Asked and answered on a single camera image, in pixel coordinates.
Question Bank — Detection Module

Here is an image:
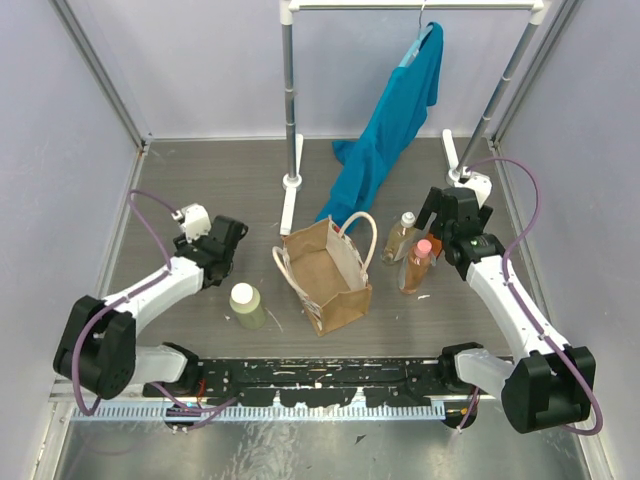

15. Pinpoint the dark pump bottle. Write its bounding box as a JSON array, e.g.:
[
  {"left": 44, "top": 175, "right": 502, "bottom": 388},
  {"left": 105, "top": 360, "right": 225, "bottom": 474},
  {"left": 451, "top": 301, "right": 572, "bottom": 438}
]
[{"left": 425, "top": 233, "right": 443, "bottom": 259}]

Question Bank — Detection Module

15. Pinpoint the clear amber bottle white cap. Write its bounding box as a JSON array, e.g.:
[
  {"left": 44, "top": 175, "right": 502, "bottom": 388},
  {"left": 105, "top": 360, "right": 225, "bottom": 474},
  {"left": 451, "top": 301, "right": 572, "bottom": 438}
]
[{"left": 381, "top": 211, "right": 416, "bottom": 265}]

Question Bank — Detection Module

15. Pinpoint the green bottle white cap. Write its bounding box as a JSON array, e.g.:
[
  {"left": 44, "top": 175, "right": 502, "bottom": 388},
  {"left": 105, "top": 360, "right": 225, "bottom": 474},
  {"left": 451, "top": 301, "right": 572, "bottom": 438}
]
[{"left": 229, "top": 282, "right": 266, "bottom": 330}]

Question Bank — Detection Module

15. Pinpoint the pink cap peach bottle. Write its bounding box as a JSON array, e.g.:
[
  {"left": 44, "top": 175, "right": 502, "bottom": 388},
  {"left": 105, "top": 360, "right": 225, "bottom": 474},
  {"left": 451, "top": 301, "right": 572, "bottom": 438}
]
[{"left": 398, "top": 239, "right": 432, "bottom": 294}]

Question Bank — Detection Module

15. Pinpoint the teal t-shirt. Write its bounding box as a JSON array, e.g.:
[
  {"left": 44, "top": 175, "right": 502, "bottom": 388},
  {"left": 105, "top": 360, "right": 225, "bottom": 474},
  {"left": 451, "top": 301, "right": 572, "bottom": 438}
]
[{"left": 316, "top": 22, "right": 444, "bottom": 225}]

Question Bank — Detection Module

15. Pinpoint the burlap canvas tote bag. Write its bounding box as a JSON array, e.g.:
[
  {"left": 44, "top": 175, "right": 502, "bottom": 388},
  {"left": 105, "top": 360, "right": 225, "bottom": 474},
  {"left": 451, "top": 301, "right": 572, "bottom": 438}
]
[{"left": 272, "top": 211, "right": 378, "bottom": 336}]

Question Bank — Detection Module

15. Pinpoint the metal clothes rack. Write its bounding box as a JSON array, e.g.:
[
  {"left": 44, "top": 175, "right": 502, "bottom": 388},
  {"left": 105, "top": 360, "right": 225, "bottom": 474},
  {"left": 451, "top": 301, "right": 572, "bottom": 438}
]
[{"left": 279, "top": 0, "right": 550, "bottom": 236}]

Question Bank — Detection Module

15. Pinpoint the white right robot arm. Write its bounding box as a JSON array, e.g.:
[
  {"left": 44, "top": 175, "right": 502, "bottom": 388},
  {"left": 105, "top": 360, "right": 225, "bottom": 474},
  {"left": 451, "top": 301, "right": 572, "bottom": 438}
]
[{"left": 416, "top": 187, "right": 598, "bottom": 433}]

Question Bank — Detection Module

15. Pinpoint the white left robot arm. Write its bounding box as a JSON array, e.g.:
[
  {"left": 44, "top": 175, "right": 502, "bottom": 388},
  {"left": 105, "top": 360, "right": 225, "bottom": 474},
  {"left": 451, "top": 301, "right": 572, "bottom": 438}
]
[{"left": 53, "top": 215, "right": 249, "bottom": 400}]

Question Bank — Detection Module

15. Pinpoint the light blue clothes hanger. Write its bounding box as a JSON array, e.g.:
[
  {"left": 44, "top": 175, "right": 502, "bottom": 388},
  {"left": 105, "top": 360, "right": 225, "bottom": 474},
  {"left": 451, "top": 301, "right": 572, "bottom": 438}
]
[{"left": 398, "top": 6, "right": 432, "bottom": 67}]

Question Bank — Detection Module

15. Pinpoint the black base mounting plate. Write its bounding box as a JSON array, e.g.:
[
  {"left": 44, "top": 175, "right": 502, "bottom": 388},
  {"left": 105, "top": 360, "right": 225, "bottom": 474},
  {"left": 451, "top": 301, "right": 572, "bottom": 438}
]
[{"left": 159, "top": 357, "right": 474, "bottom": 408}]

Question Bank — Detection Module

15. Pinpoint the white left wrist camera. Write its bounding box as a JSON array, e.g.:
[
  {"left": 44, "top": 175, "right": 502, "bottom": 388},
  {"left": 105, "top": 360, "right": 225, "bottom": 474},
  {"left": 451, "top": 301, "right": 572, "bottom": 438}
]
[{"left": 171, "top": 203, "right": 211, "bottom": 243}]

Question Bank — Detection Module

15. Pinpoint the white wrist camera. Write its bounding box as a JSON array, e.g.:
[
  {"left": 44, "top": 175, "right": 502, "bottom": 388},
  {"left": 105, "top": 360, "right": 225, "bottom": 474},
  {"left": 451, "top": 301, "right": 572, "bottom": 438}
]
[
  {"left": 171, "top": 203, "right": 211, "bottom": 243},
  {"left": 456, "top": 169, "right": 493, "bottom": 207}
]

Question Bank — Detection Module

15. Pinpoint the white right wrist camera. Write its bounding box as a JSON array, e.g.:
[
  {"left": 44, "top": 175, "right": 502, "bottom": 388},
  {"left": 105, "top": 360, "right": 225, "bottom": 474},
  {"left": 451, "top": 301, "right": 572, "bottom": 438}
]
[{"left": 456, "top": 169, "right": 493, "bottom": 207}]

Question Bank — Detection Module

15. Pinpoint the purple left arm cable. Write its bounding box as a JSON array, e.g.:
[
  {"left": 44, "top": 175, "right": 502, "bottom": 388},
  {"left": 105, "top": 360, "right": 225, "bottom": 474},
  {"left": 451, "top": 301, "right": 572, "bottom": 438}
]
[{"left": 72, "top": 188, "right": 239, "bottom": 432}]

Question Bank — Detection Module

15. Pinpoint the slotted cable duct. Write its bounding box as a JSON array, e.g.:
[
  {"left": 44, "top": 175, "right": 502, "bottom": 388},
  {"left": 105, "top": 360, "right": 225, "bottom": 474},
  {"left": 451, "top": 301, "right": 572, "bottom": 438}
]
[{"left": 71, "top": 401, "right": 446, "bottom": 422}]

